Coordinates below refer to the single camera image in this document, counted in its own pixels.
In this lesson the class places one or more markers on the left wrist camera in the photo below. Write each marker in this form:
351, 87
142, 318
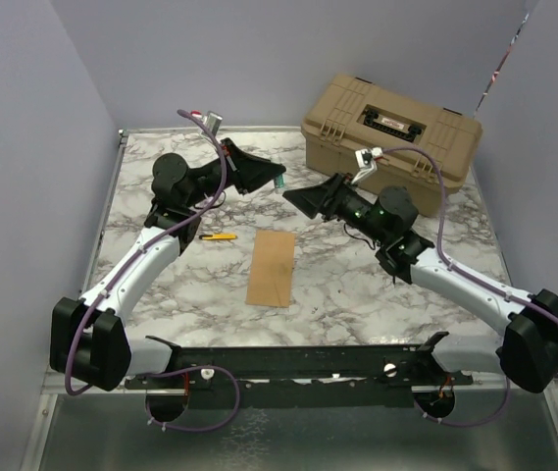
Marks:
211, 121

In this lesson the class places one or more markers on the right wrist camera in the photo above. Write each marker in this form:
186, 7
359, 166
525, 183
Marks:
366, 159

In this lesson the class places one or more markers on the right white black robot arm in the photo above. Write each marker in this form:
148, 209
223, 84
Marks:
527, 322

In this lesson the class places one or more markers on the aluminium table frame rail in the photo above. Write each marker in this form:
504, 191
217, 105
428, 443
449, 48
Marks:
339, 297

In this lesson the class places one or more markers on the yellow utility knife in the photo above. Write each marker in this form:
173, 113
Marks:
218, 237

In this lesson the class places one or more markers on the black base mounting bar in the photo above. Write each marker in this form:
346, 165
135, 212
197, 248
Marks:
301, 376

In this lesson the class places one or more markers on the green white glue stick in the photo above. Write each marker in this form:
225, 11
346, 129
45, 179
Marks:
279, 183

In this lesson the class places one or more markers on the brown paper envelope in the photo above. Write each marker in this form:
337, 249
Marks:
271, 269

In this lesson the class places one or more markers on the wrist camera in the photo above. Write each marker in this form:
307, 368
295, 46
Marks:
366, 159
211, 121

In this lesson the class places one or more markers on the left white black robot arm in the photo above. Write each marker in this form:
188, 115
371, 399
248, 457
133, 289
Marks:
89, 341

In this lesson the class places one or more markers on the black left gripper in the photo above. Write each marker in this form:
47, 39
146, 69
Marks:
246, 172

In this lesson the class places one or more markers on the metal sheet front shelf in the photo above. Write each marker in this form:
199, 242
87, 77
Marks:
112, 432

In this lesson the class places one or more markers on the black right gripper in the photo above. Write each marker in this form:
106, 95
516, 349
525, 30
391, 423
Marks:
325, 198

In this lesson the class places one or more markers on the tan plastic tool case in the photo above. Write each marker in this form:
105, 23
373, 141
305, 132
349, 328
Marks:
353, 114

